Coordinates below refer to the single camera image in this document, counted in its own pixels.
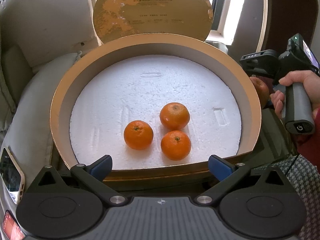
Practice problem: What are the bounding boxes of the left mandarin orange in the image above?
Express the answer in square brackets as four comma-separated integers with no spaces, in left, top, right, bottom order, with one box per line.
[124,120,153,150]

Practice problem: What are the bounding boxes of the mandarin orange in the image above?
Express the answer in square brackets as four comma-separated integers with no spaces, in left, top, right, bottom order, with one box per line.
[124,120,153,150]
[159,102,190,130]
[161,131,191,161]

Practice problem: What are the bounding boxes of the round golden gift box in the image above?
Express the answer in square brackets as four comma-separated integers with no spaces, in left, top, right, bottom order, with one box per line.
[50,33,261,168]

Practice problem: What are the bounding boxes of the red phone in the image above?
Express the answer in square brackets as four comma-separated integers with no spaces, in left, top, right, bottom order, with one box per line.
[1,210,25,240]

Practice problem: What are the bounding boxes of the back mandarin orange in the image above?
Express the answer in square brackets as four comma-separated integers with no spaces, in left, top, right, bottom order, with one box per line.
[159,102,190,130]

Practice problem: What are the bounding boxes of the red apple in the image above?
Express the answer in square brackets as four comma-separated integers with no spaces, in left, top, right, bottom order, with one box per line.
[250,76,270,109]

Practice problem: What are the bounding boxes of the white foam insert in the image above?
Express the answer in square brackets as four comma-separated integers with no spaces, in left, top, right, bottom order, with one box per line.
[69,55,241,170]

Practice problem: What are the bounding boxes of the smartphone with beige case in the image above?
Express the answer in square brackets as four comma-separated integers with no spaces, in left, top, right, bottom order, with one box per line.
[1,147,25,205]

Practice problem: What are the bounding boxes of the front mandarin orange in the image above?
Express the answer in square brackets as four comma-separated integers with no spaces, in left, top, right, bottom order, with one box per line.
[161,131,191,161]

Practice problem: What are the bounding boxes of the white pillow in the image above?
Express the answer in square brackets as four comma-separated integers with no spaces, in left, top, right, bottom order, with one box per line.
[1,52,81,186]

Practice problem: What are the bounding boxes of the houndstooth patterned cloth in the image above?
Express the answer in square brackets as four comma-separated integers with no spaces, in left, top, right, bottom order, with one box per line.
[252,154,320,240]

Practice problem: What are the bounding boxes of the dark red chair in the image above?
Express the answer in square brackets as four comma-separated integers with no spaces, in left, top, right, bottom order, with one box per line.
[257,0,319,52]

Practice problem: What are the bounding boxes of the person's right hand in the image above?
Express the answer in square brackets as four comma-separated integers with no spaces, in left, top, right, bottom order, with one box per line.
[270,70,320,126]

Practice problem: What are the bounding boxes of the round golden box lid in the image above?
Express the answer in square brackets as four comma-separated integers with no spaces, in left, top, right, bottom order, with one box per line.
[92,0,214,46]

